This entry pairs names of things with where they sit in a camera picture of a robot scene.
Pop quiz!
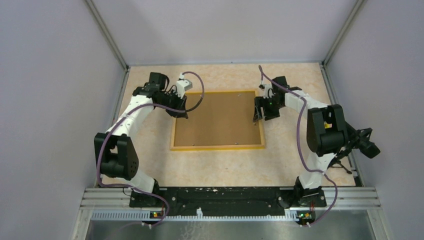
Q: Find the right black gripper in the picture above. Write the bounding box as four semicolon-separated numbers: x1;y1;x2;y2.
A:
253;95;284;123

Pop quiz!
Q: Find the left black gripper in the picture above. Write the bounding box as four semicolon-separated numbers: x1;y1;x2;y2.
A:
157;89;188;118

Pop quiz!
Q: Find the yellow picture frame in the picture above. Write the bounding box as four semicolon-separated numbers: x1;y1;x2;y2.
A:
170;89;266;151

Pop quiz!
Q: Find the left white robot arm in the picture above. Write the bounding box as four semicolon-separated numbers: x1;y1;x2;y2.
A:
94;72;193;207

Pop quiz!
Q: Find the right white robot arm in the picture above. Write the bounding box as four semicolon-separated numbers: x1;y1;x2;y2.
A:
252;76;348;207

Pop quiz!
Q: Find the yellow screw box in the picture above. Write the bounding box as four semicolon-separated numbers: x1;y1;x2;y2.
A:
324;121;332;129

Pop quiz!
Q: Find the black mini tripod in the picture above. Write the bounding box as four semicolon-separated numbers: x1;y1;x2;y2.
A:
327;153;353;175

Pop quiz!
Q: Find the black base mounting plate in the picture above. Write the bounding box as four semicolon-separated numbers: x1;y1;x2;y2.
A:
129;186;327;217

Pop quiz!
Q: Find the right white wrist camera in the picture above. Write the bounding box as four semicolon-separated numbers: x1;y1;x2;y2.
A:
259;84;275;99

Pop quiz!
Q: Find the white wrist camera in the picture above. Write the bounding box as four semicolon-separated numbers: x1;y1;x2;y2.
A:
175;73;193;99
259;84;275;99

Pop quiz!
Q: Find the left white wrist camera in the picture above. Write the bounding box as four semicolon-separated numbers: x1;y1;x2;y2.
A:
175;73;193;99

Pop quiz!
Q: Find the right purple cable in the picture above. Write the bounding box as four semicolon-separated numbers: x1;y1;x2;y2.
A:
258;65;339;228

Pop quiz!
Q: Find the purple cable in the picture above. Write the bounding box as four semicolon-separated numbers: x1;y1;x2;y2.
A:
96;70;205;229
258;65;339;228

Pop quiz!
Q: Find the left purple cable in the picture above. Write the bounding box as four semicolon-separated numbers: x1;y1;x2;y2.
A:
96;70;205;229

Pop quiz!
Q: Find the aluminium front rail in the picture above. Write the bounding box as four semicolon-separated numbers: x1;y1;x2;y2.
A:
79;186;382;210

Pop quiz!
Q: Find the white cable duct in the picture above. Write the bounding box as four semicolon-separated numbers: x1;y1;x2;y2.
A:
91;209;298;222

